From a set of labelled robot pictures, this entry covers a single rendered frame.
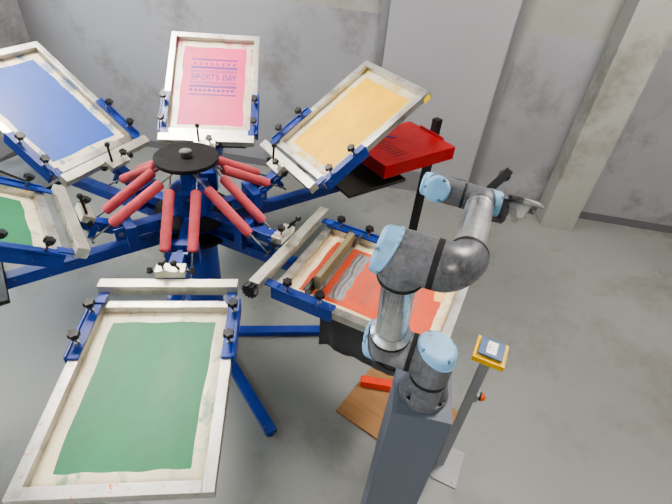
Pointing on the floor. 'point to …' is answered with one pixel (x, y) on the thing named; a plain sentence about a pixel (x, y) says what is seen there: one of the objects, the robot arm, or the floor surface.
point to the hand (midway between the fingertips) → (539, 208)
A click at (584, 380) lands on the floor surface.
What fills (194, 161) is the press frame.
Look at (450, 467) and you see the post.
